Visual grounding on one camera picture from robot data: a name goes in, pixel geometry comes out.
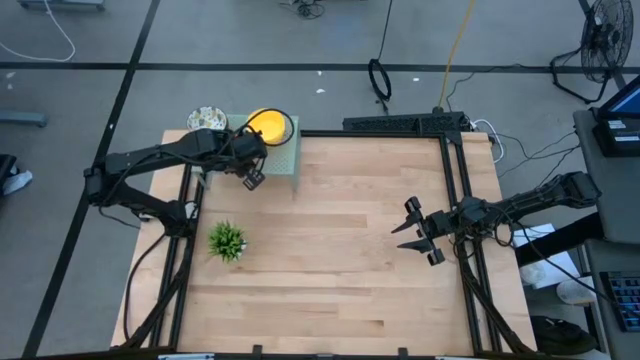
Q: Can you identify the yellow plastic mini bowl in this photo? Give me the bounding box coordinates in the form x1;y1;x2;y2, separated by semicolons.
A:
246;107;289;147

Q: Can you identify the artificial plant in white pot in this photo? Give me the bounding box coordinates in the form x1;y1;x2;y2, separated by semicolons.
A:
207;219;249;264

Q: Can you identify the grey cart base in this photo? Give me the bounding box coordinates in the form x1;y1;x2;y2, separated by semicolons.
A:
17;0;107;12

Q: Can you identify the black device with labels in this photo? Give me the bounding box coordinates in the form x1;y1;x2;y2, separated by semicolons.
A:
591;115;640;159

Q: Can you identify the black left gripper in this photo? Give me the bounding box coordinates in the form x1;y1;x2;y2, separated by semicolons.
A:
219;130;269;192

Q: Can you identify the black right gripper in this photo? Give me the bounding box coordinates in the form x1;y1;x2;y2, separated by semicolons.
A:
391;195;459;267

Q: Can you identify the grey table foot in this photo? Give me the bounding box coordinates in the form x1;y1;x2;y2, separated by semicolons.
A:
0;110;49;129

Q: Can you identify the grey keyboard desk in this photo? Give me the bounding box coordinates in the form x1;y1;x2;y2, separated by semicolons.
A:
583;238;640;360

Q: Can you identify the yellow hanging cable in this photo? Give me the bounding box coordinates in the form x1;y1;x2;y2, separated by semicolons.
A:
437;0;476;110

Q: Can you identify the white floor cable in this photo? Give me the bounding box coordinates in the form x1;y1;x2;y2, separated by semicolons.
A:
0;0;78;64

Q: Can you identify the monitor with blue screen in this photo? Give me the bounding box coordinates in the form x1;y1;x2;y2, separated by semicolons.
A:
597;73;640;120

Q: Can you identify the black hanging coiled cable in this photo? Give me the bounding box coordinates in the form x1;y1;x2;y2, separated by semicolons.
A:
367;0;394;114

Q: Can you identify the white leaf-patterned mini bowl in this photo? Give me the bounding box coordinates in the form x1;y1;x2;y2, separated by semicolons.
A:
186;105;229;132

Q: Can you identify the black and white shoe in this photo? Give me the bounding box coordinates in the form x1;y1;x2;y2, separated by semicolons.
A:
0;153;35;197

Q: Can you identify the green perforated metal shelf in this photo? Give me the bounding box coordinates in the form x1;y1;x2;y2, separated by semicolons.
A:
190;113;303;194

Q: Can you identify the white plug cable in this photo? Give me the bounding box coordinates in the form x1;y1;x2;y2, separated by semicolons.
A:
469;118;506;165

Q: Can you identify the black keyboard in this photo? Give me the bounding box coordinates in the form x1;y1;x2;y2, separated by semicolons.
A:
599;269;640;334

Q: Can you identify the black cable bundle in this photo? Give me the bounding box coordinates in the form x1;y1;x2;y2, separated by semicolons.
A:
278;0;327;21

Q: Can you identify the black perforated metal box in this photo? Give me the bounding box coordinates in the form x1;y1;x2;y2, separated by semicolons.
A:
342;111;471;135

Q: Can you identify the black floor fan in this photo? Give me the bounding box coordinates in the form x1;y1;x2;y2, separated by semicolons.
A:
549;0;636;105

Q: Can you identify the white paper sheet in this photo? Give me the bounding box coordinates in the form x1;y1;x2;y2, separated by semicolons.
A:
512;222;582;290

